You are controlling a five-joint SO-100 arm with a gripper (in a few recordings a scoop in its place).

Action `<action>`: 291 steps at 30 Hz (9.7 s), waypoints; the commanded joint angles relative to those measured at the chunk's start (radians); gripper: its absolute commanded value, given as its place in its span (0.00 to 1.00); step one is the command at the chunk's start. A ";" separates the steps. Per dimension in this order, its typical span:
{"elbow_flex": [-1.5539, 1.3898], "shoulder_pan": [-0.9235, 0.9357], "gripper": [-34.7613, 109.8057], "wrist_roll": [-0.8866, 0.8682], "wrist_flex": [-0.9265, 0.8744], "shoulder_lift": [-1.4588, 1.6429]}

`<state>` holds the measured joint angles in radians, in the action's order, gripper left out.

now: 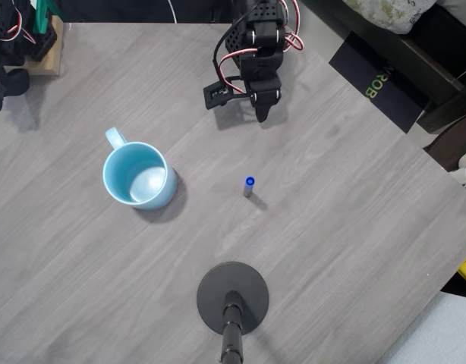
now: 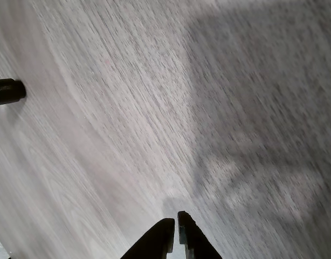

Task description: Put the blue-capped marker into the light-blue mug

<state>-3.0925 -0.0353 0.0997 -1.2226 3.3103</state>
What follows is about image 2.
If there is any blue capped black marker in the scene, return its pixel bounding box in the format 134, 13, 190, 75
0, 78, 27, 106

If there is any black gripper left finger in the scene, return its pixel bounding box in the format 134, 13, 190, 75
119, 217, 176, 259

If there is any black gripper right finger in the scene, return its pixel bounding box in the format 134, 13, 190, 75
177, 210, 225, 259

